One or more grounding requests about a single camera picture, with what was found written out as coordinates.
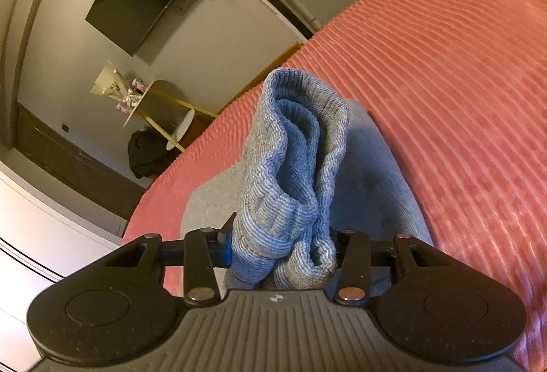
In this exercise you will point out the pink gift box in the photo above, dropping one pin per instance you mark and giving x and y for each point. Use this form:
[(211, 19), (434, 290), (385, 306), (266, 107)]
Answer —
[(139, 84)]

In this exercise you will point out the grey pants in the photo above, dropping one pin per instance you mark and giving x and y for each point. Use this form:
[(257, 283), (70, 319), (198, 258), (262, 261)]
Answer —
[(295, 167)]

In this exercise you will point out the yellow side table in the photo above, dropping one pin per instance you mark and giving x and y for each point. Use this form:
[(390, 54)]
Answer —
[(171, 98)]

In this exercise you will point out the black bag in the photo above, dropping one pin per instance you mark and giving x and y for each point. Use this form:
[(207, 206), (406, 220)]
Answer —
[(147, 154)]

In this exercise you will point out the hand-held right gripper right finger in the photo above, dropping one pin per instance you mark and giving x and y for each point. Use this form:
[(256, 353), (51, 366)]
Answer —
[(344, 254)]

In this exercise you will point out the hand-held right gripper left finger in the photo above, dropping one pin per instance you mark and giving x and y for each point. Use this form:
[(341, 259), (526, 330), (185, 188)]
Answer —
[(227, 250)]

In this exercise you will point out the pink ribbed blanket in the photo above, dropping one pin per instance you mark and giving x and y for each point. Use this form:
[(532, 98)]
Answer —
[(448, 77)]

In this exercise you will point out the cream flower bouquet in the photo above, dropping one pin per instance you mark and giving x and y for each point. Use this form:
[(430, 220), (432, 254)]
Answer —
[(112, 83)]

